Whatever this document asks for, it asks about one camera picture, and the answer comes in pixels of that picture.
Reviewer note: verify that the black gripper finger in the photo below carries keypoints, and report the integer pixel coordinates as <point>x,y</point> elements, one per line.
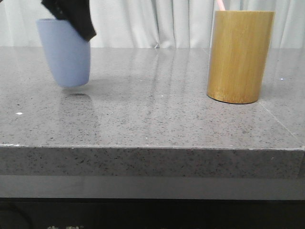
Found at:
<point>76,12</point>

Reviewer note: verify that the blue plastic cup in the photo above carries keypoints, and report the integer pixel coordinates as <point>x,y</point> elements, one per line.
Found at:
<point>68,55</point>

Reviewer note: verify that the bamboo cylindrical holder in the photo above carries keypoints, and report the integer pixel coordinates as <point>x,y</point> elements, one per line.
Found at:
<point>240,46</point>

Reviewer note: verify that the white curtain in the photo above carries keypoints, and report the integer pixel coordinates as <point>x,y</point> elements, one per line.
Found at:
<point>153,23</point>

